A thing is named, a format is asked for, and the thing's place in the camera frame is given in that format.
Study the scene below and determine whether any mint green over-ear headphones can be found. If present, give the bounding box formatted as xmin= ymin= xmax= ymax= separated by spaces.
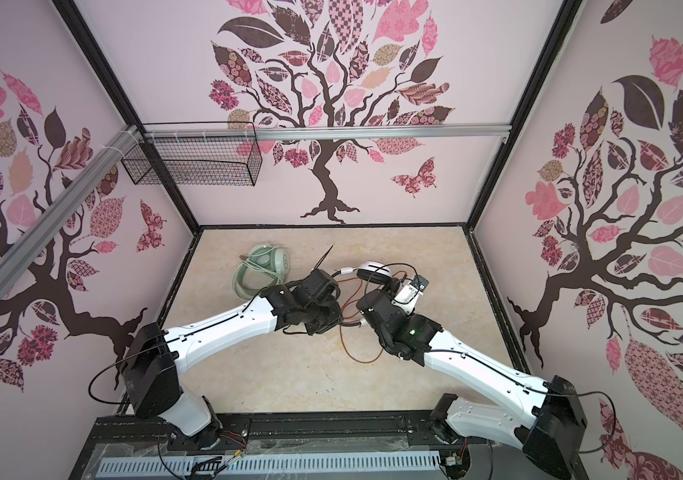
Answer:
xmin=231 ymin=244 xmax=290 ymax=300

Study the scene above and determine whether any red headphone cable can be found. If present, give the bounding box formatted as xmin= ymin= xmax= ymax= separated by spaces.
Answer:
xmin=332 ymin=269 xmax=415 ymax=366

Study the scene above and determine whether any white black over-ear headphones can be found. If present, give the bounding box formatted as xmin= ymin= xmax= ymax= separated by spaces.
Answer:
xmin=331 ymin=261 xmax=403 ymax=289

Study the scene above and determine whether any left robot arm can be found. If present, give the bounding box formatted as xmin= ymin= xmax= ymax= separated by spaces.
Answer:
xmin=120 ymin=269 xmax=341 ymax=437

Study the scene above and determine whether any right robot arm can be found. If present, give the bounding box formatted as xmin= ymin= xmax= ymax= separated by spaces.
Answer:
xmin=357 ymin=290 xmax=587 ymax=479

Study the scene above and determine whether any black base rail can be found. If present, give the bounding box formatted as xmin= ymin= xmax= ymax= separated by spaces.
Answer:
xmin=70 ymin=407 xmax=589 ymax=480

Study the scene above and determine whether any black wire basket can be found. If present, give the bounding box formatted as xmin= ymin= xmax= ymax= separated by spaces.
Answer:
xmin=121 ymin=120 xmax=262 ymax=187

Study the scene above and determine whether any aluminium rail back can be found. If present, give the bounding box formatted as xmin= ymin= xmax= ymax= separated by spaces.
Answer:
xmin=144 ymin=123 xmax=511 ymax=142

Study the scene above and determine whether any aluminium rail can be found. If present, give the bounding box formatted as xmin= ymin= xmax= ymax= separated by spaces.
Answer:
xmin=144 ymin=123 xmax=511 ymax=142
xmin=0 ymin=125 xmax=140 ymax=300

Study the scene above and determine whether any white slotted cable duct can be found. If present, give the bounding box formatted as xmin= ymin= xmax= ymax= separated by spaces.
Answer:
xmin=92 ymin=451 xmax=443 ymax=479

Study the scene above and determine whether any aluminium rail left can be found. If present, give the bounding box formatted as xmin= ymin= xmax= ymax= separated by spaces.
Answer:
xmin=0 ymin=125 xmax=140 ymax=300

